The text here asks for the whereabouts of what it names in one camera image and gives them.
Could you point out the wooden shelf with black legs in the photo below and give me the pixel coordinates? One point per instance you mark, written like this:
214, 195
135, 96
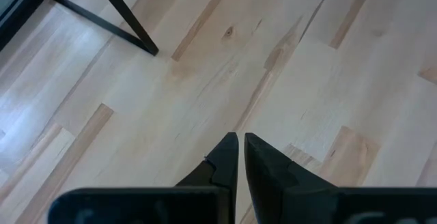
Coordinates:
137, 29

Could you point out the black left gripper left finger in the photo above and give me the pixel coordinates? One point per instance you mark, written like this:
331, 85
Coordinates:
225, 162

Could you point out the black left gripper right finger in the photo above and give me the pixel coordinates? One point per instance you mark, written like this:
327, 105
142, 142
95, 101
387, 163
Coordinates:
269, 176

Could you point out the black aluminium table frame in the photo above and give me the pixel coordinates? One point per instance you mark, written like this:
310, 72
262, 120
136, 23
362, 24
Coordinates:
20, 15

